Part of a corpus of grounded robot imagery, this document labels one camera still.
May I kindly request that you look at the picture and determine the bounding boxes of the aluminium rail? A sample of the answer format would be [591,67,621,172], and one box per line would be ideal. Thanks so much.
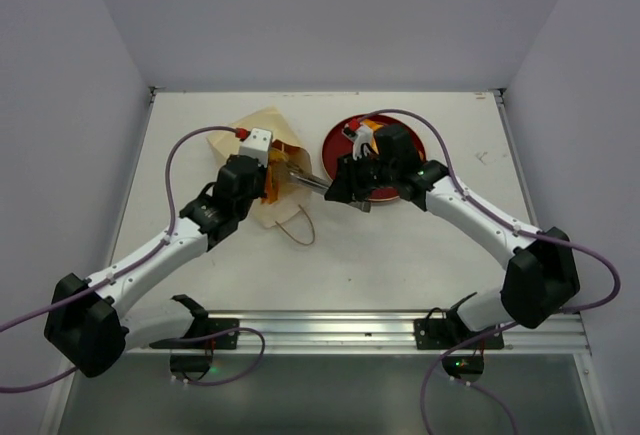
[124,308,586,356]

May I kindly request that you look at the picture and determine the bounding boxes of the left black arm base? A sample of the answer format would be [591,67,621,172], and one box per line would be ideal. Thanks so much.
[150,294,240,381]

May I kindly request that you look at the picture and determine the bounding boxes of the red round tray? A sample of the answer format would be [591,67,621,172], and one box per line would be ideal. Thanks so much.
[321,115,428,203]

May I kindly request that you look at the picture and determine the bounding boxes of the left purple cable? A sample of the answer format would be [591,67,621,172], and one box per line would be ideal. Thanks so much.
[0,125,267,396]

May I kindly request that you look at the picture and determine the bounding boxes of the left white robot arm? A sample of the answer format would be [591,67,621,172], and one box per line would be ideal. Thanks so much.
[44,155,267,378]

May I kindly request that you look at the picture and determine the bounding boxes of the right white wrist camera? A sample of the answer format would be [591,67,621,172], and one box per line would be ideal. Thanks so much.
[342,118,383,160]

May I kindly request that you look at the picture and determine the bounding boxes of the braided fake bread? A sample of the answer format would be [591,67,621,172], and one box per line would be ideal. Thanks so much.
[261,140,300,205]

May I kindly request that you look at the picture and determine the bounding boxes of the metal tongs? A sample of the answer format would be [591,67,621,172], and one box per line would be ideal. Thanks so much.
[286,168,371,213]

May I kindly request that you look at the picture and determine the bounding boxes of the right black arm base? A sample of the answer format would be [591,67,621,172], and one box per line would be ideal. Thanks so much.
[413,292,505,383]

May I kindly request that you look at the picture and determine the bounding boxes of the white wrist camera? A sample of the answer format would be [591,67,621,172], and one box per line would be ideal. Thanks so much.
[238,128,273,167]
[342,118,383,160]

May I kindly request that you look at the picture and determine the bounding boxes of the beige paper bag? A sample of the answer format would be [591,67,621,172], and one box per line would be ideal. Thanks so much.
[231,107,316,246]

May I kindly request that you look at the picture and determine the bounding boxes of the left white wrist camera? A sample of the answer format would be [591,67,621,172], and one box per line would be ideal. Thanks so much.
[238,128,273,167]

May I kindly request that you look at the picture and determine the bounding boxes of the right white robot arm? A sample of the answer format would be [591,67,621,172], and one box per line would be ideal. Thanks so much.
[324,119,580,348]

